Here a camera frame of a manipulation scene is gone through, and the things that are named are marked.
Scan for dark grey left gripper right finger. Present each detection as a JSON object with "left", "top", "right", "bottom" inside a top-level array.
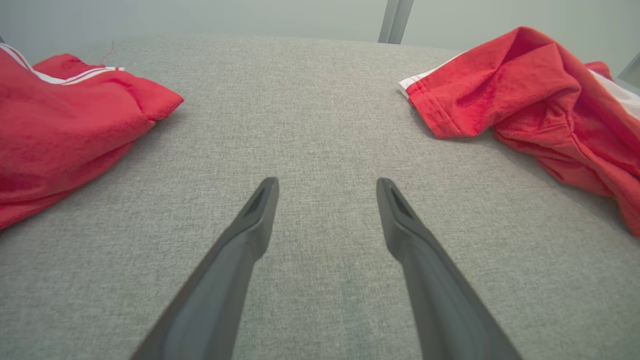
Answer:
[{"left": 376, "top": 177, "right": 524, "bottom": 360}]

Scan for grey metal bar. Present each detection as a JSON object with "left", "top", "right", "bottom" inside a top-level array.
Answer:
[{"left": 617, "top": 52, "right": 640, "bottom": 93}]

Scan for grey metal post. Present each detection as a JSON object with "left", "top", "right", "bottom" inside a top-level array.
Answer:
[{"left": 378, "top": 0, "right": 415, "bottom": 45}]

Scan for red T-shirt with white sleeves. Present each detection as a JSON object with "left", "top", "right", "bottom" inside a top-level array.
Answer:
[{"left": 0, "top": 43, "right": 185, "bottom": 231}]

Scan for grey fabric sofa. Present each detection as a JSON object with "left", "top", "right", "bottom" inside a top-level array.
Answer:
[{"left": 0, "top": 34, "right": 640, "bottom": 360}]

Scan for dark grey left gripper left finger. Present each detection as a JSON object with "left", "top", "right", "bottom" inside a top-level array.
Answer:
[{"left": 130, "top": 177, "right": 280, "bottom": 360}]

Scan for red shorts with white stripe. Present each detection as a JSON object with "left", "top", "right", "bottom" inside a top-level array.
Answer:
[{"left": 398, "top": 26, "right": 640, "bottom": 238}]

